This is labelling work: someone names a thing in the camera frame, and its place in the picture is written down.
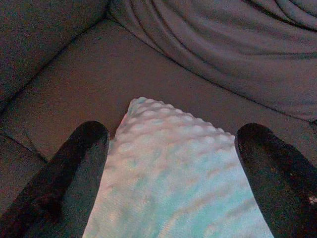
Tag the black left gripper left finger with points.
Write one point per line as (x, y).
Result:
(64, 178)

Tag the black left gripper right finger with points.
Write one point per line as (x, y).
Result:
(277, 178)

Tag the teal dotted minky pillow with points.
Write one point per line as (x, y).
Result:
(168, 178)

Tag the grey-green fabric sofa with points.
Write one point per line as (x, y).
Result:
(94, 81)

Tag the grey-blue sofa back cushion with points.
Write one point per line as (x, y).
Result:
(235, 49)

